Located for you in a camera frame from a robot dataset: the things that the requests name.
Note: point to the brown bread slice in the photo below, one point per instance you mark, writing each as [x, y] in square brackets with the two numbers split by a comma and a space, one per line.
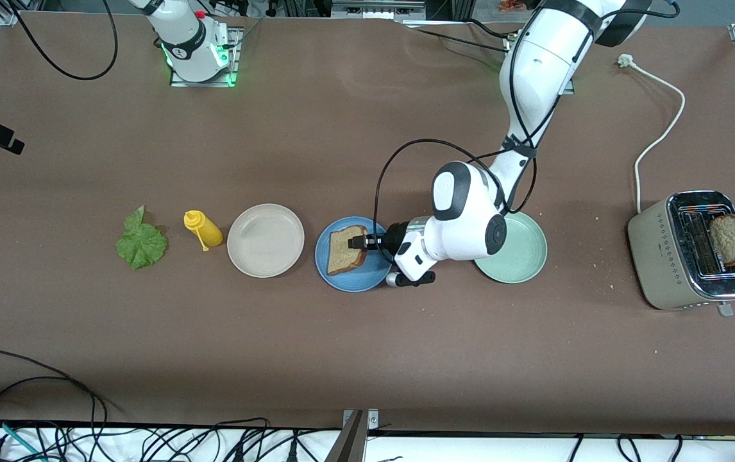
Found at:
[342, 253]
[730, 239]

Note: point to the yellow mustard squeeze bottle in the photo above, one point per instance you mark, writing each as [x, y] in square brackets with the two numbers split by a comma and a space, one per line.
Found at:
[208, 232]

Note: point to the grey metal frame box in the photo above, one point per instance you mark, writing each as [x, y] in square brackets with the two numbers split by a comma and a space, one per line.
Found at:
[377, 9]

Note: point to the blue plate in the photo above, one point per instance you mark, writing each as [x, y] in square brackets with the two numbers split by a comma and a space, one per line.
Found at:
[354, 283]

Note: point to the orange snack packet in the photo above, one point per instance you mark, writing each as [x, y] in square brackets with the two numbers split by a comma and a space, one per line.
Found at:
[512, 5]

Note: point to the light green plate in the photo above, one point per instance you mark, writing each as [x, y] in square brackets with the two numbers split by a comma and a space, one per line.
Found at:
[521, 266]

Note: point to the metal table edge bracket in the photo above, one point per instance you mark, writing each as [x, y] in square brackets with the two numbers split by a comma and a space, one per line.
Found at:
[351, 443]

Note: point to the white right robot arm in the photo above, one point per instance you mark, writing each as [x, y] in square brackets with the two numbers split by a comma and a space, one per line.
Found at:
[185, 32]

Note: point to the beige chrome-top toaster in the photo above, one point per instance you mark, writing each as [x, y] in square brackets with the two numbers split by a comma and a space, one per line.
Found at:
[659, 263]

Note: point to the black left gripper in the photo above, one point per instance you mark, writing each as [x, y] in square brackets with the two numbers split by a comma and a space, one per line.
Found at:
[395, 235]

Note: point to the green lettuce leaf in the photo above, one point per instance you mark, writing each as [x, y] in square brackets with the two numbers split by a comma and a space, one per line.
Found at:
[142, 244]

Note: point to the beige plate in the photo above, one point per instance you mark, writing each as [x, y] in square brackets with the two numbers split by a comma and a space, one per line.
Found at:
[265, 240]

